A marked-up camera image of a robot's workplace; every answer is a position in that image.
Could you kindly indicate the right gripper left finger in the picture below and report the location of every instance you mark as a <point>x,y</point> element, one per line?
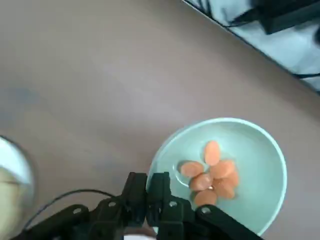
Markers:
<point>135,190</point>

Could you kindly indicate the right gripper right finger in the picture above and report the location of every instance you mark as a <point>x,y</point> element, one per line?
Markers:
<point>161,190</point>

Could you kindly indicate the orange carrot slice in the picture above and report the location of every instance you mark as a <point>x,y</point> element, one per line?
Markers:
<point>191,169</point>
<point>200,182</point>
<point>223,168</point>
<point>232,181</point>
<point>205,198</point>
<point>226,193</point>
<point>212,152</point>

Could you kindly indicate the green ceramic bowl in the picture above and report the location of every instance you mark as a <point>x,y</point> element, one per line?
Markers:
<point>250,140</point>

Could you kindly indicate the brown bread slice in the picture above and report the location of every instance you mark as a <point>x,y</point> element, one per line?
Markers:
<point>8,195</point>

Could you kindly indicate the white round plate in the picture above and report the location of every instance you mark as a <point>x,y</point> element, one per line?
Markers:
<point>12,155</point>

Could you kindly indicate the black power adapter box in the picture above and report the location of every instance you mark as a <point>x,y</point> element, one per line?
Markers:
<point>290,15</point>

